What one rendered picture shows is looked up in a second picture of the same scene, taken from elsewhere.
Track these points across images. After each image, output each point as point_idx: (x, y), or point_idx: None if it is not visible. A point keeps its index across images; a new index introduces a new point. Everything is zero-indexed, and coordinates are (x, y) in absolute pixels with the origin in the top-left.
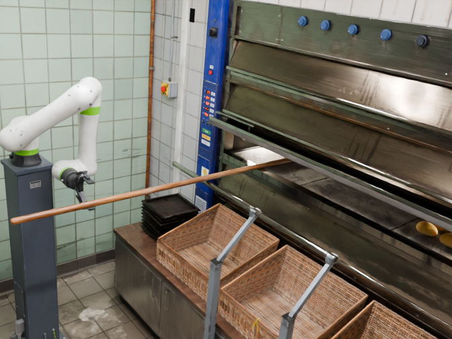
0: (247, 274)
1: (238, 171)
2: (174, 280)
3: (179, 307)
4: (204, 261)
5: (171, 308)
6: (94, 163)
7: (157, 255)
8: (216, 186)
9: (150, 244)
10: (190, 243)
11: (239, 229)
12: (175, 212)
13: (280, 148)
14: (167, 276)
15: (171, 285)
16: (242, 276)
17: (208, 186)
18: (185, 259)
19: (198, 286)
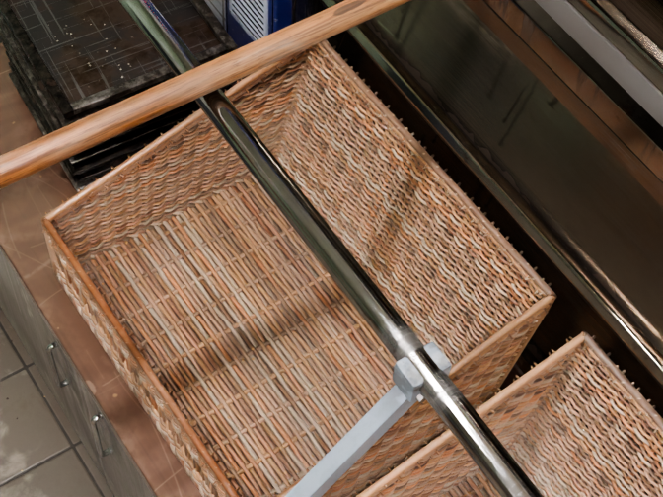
0: (393, 481)
1: (377, 12)
2: (116, 398)
3: (144, 490)
4: (249, 285)
5: (121, 464)
6: None
7: (54, 267)
8: (247, 144)
9: (40, 179)
10: (195, 191)
11: (340, 441)
12: (129, 67)
13: (597, 21)
14: (89, 374)
15: (105, 417)
16: (371, 495)
17: (215, 126)
18: (146, 365)
19: (198, 471)
